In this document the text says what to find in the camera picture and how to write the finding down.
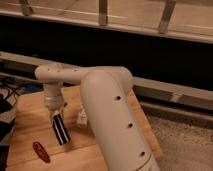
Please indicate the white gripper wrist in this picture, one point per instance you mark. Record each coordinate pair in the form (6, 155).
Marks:
(55, 104)

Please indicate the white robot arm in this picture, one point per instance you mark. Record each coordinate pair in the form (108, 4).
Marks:
(104, 91)

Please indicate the red oval object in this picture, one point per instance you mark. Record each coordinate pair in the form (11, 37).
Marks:
(41, 152)

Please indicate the white tube bottle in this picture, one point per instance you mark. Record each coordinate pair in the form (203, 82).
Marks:
(82, 120)

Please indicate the wooden table board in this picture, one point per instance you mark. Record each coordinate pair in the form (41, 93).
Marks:
(32, 124)

